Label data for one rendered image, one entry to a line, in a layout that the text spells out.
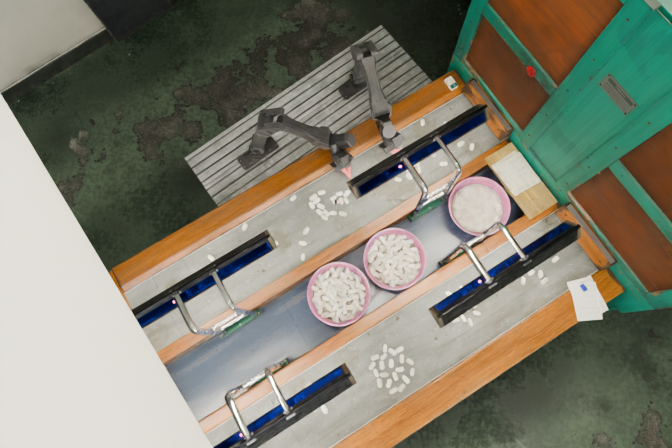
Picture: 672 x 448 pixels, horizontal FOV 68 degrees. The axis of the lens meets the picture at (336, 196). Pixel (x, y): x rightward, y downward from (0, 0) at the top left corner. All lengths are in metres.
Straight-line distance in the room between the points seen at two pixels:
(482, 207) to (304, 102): 0.99
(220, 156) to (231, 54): 1.19
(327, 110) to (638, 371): 2.16
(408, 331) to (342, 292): 0.32
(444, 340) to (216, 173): 1.28
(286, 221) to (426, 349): 0.80
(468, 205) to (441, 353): 0.64
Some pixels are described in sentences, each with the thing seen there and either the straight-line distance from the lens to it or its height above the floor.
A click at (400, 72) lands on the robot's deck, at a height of 0.67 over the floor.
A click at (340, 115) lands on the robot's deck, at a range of 2.46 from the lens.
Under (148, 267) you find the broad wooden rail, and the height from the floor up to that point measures 0.76.
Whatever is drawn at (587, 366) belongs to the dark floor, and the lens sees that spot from 3.16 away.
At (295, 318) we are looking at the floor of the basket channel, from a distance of 2.24.
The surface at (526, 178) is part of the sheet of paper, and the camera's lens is 2.35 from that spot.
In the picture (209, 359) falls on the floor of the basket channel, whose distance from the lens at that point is 2.31.
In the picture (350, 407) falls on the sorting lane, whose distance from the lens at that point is 2.17.
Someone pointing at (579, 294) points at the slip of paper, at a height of 0.77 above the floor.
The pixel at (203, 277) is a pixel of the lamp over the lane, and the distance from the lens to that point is 1.88.
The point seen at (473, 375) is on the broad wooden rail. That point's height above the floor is 0.76.
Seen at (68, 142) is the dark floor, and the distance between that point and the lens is 3.62.
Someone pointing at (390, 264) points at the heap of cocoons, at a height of 0.72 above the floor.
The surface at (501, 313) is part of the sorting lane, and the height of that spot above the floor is 0.74.
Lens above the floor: 2.90
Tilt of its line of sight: 74 degrees down
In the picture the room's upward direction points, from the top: 8 degrees counter-clockwise
